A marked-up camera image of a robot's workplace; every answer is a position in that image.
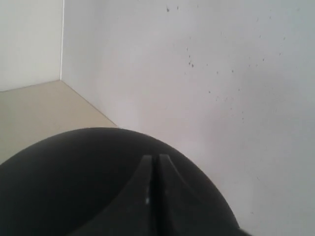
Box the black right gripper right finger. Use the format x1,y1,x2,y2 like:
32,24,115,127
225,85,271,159
155,154,240,236

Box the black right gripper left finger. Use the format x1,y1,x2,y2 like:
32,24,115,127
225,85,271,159
73,155,154,236

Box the black helmet with visor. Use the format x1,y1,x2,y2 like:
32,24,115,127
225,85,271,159
0,128,237,236

